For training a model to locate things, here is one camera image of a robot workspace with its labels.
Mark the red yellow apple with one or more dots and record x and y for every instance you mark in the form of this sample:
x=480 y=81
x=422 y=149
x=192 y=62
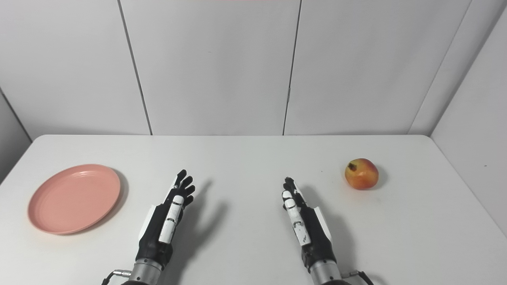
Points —
x=361 y=175

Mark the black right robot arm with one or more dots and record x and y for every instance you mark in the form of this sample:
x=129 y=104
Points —
x=325 y=275

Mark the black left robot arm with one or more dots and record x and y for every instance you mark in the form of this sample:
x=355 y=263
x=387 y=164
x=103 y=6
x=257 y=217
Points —
x=144 y=273

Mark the pink round plate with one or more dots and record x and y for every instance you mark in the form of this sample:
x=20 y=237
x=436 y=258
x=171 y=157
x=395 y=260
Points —
x=73 y=200

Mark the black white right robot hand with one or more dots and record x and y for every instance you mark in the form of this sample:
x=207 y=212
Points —
x=315 y=233

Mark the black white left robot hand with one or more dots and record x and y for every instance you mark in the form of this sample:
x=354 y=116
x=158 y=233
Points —
x=154 y=233

